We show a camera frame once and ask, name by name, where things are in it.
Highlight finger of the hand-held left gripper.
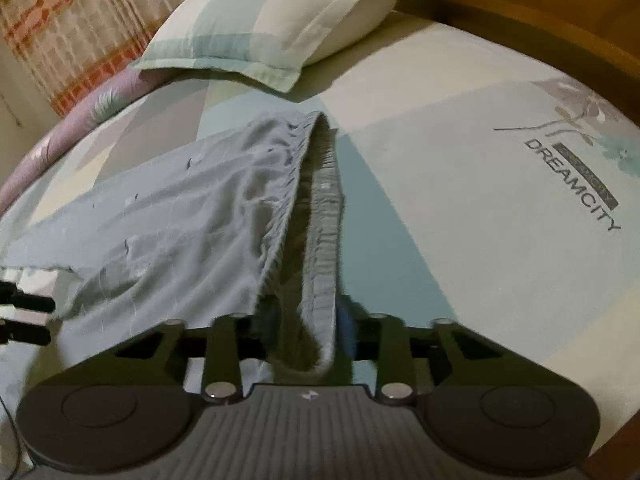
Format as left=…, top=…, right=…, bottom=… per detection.
left=0, top=280, right=56, bottom=313
left=0, top=319, right=51, bottom=347

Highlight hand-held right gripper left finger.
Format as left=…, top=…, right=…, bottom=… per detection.
left=85, top=314, right=273, bottom=405

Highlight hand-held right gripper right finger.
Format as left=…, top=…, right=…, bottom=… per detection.
left=350, top=314, right=536, bottom=405

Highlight grey printed pants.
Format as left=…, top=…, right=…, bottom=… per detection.
left=0, top=110, right=351, bottom=393

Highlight purple floral quilt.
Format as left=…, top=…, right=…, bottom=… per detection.
left=0, top=67, right=186, bottom=211

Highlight patterned curtain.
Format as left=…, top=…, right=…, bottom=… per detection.
left=0, top=0, right=241, bottom=118

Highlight large patchwork pillow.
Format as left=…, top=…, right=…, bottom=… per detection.
left=131, top=0, right=428, bottom=93

